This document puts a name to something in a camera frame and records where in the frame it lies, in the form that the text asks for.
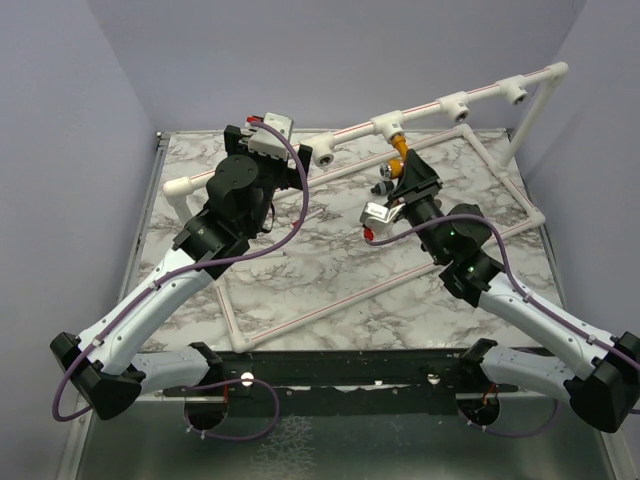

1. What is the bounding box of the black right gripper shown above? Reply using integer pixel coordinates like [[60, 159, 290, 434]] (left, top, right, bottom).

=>
[[382, 149, 448, 264]]

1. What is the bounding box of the orange water faucet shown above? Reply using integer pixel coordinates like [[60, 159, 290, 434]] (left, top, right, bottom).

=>
[[379, 134, 409, 180]]

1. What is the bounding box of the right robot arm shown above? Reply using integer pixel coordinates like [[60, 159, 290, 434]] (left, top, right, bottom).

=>
[[388, 150, 639, 433]]

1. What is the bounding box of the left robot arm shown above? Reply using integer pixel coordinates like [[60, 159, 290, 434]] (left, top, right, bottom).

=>
[[50, 121, 313, 420]]

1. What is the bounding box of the small black knob fitting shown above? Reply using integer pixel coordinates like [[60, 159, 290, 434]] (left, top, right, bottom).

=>
[[370, 181, 395, 196]]

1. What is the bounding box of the red capped white marker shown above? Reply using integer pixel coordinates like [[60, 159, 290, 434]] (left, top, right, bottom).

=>
[[292, 208, 325, 227]]

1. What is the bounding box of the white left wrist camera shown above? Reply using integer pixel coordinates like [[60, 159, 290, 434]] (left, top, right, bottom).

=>
[[246, 111, 296, 157]]

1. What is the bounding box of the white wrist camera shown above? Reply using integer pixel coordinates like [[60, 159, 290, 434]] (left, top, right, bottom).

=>
[[246, 111, 296, 157], [359, 202, 404, 240]]

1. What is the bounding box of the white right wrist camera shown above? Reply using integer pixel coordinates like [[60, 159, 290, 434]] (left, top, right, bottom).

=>
[[359, 202, 404, 240]]

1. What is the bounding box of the white pipe frame with tees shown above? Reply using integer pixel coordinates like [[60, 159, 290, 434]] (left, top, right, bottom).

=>
[[163, 61, 570, 354]]

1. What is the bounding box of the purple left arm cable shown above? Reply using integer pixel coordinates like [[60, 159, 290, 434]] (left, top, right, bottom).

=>
[[52, 118, 310, 424]]

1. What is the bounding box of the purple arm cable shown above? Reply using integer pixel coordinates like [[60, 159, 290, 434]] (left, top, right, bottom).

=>
[[364, 213, 640, 369], [52, 118, 310, 424]]

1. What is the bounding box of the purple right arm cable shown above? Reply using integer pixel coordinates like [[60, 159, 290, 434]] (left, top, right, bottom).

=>
[[364, 213, 640, 369]]

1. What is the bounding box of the black table front rail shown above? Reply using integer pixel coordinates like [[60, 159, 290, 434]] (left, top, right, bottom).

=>
[[163, 349, 491, 417]]

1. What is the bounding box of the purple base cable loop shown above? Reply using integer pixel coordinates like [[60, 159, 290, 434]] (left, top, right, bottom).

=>
[[187, 375, 281, 442]]

